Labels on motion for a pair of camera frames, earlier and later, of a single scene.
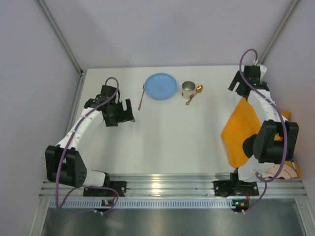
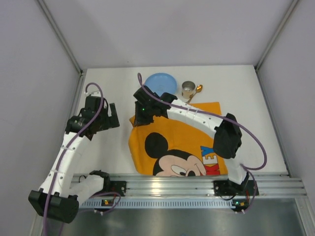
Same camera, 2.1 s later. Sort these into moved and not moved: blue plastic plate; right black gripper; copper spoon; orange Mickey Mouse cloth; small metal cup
Moved: right black gripper; orange Mickey Mouse cloth
Not moved: blue plastic plate; small metal cup; copper spoon
